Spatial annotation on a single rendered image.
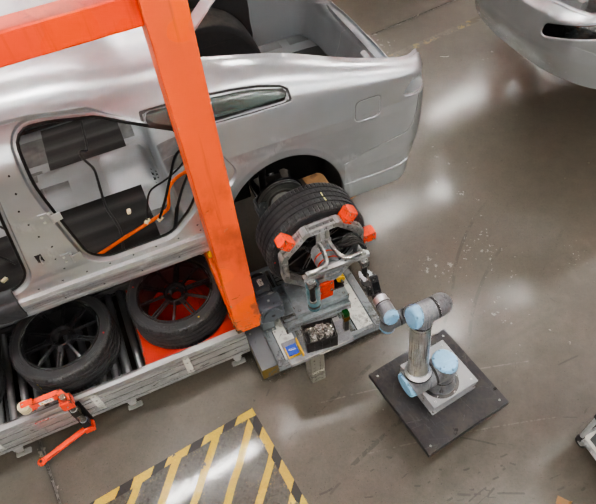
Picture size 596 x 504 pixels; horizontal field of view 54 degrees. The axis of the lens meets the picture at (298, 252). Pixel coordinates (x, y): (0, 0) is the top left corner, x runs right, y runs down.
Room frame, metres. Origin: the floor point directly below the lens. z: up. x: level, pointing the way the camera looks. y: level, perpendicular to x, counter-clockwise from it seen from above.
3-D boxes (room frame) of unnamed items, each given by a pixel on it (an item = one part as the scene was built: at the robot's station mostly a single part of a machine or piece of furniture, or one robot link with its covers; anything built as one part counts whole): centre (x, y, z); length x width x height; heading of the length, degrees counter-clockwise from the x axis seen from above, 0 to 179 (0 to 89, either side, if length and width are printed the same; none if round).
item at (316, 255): (2.11, -0.17, 0.85); 0.21 x 0.14 x 0.14; 19
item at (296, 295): (2.34, -0.09, 0.32); 0.40 x 0.30 x 0.28; 109
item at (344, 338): (1.79, -0.06, 0.44); 0.43 x 0.17 x 0.03; 109
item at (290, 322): (2.32, -0.04, 0.13); 0.50 x 0.36 x 0.10; 109
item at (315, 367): (1.79, -0.03, 0.21); 0.10 x 0.10 x 0.42; 19
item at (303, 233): (2.18, -0.14, 0.85); 0.54 x 0.07 x 0.54; 109
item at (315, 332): (1.80, -0.08, 0.51); 0.20 x 0.14 x 0.13; 100
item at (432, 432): (1.47, -0.76, 0.15); 0.60 x 0.60 x 0.30; 26
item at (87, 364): (2.02, 1.58, 0.39); 0.66 x 0.66 x 0.24
